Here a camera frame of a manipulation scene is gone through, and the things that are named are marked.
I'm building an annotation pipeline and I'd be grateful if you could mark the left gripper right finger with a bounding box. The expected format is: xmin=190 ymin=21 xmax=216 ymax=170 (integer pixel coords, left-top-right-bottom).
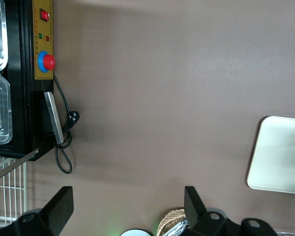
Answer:
xmin=184 ymin=186 xmax=237 ymax=236

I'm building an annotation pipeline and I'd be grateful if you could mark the black sealing machine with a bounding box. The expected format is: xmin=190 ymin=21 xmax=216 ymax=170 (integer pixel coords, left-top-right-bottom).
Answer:
xmin=0 ymin=0 xmax=56 ymax=162

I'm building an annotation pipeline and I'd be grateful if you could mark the red mushroom push button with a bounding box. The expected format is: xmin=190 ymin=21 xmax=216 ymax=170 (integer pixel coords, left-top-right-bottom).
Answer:
xmin=37 ymin=50 xmax=57 ymax=73

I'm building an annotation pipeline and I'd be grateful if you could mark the aluminium foil tray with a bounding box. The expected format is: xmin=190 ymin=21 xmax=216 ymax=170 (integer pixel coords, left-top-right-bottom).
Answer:
xmin=162 ymin=217 xmax=190 ymax=236

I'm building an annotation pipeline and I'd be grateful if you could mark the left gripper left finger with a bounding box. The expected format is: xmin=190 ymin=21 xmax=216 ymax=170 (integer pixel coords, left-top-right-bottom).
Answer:
xmin=13 ymin=186 xmax=75 ymax=236

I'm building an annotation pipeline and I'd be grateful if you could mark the beige plastic tray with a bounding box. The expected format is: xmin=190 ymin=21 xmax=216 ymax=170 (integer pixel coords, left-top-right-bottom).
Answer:
xmin=246 ymin=116 xmax=295 ymax=196

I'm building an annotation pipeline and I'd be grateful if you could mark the light tan wicker basket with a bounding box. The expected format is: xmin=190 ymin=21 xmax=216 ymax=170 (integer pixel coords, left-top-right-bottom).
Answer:
xmin=156 ymin=207 xmax=188 ymax=236

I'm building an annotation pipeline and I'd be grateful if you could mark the red rocker switch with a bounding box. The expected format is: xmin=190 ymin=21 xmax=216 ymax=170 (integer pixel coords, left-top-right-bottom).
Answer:
xmin=39 ymin=8 xmax=51 ymax=22

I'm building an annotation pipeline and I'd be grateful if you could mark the black power cable with plug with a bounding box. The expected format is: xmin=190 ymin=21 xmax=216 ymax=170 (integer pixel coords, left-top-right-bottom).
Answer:
xmin=52 ymin=73 xmax=81 ymax=175

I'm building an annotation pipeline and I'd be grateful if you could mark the silver machine handle bar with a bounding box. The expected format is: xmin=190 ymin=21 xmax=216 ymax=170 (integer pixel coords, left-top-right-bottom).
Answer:
xmin=43 ymin=91 xmax=65 ymax=145

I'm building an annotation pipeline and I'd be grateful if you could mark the white wire basket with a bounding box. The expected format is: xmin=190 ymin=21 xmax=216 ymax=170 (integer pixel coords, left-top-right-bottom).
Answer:
xmin=0 ymin=157 xmax=28 ymax=227

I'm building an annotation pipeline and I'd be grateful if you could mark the silver flat lever bar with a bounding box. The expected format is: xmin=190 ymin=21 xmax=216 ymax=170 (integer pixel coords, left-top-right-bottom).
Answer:
xmin=0 ymin=149 xmax=39 ymax=185

